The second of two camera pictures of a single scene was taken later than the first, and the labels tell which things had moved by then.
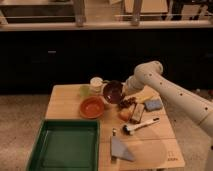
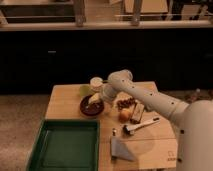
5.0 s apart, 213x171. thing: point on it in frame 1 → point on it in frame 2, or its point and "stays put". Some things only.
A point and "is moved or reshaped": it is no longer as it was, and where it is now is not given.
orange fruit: x=124 y=114 stays put
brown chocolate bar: x=137 y=113 stays put
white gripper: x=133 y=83 → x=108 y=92
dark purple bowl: x=113 y=91 is moved or reshaped
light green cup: x=84 y=90 stays put
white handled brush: x=130 y=129 stays put
